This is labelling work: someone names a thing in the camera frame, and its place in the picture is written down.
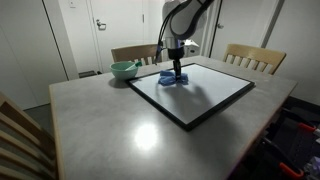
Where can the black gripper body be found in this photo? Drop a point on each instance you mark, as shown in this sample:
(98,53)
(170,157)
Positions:
(175,54)

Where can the blue microfiber cloth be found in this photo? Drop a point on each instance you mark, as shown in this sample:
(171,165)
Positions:
(171,78)

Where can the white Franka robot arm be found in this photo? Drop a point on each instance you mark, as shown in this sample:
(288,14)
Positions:
(186,18)

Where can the black framed whiteboard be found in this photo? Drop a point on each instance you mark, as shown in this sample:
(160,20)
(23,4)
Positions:
(206,93)

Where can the green capped marker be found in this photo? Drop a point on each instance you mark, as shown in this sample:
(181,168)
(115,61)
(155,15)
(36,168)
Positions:
(137,64)

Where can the dark brown wooden chair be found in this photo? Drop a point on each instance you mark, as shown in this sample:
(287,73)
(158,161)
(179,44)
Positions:
(133,53)

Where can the round silver door knob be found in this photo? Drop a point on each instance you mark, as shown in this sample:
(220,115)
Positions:
(220,26)

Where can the mint green bowl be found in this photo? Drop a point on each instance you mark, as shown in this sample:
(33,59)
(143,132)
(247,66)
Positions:
(121,72)

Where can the white door with lever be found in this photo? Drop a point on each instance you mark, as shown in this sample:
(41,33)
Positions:
(120,33)

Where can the white door with knob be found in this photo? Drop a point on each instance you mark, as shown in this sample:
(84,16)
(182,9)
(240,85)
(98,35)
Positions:
(243,30)

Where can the light tan wooden chair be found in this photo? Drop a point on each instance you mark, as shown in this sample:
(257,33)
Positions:
(253,51)

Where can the orange tipped black clamp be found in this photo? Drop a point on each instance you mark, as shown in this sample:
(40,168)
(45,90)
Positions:
(306,127)
(290,170)

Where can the brown slatted wooden chair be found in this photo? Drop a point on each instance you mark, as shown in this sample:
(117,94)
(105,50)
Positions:
(20,123)

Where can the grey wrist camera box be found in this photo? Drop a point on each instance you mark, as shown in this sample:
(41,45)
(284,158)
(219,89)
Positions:
(192,48)

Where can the small white wall switch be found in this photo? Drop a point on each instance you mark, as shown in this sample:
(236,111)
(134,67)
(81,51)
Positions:
(72,3)

